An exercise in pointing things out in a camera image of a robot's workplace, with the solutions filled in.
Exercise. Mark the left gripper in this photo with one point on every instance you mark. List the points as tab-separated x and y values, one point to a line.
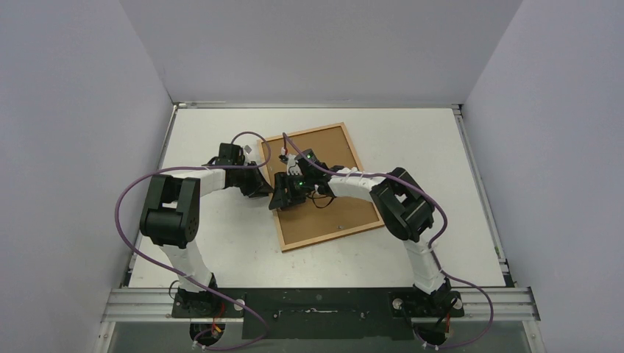
259	187

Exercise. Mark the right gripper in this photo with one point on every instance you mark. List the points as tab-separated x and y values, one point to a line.
287	192

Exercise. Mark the brown backing board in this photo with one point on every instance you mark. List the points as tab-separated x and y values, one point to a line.
331	214

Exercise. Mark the wooden picture frame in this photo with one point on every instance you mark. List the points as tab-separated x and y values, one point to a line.
331	239

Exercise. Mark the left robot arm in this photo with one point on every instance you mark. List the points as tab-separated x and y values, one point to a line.
171	219

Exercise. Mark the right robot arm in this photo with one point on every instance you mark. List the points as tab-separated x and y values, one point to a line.
405	212

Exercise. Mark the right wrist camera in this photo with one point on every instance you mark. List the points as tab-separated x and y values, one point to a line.
292	167

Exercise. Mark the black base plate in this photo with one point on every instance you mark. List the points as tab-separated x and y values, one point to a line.
324	313

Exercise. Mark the aluminium rail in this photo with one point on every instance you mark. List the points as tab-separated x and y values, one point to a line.
156	305

